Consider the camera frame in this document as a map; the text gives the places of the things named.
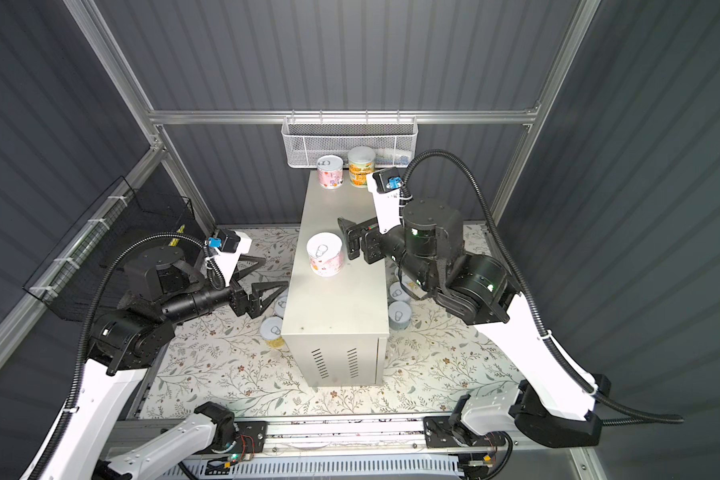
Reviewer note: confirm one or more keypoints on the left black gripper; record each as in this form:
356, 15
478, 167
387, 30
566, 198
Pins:
241, 303

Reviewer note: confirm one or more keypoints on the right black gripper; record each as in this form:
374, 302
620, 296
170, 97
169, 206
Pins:
352, 231

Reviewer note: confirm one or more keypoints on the pink label can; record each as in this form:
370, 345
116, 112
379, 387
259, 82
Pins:
325, 252
330, 171

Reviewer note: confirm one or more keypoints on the pink label can front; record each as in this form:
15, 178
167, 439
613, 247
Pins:
330, 171

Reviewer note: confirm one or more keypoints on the orange label can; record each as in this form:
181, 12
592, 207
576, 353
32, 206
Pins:
361, 163

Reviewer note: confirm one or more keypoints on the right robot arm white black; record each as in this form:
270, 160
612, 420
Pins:
548, 406

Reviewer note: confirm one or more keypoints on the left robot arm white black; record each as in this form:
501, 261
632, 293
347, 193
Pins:
115, 351

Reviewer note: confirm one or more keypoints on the white metal cabinet counter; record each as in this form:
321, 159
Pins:
336, 327

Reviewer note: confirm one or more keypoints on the can left middle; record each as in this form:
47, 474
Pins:
280, 305

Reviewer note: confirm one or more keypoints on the yellow label can left front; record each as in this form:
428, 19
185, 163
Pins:
271, 331

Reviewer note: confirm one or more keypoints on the can right middle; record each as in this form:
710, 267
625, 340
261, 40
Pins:
398, 293

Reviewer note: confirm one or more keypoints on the tubes in white basket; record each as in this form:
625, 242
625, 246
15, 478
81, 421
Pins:
393, 157

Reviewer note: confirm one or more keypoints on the teal label can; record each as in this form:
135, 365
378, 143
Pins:
399, 315

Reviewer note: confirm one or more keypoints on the floral patterned mat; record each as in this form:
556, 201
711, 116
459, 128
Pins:
223, 358

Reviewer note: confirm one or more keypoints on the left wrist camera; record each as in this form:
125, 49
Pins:
226, 247

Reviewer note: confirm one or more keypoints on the white wire mesh basket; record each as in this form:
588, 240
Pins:
305, 143

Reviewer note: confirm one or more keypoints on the black wire wall basket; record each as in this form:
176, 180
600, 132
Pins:
68, 277

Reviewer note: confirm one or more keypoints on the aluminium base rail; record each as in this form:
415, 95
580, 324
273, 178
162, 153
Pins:
351, 436

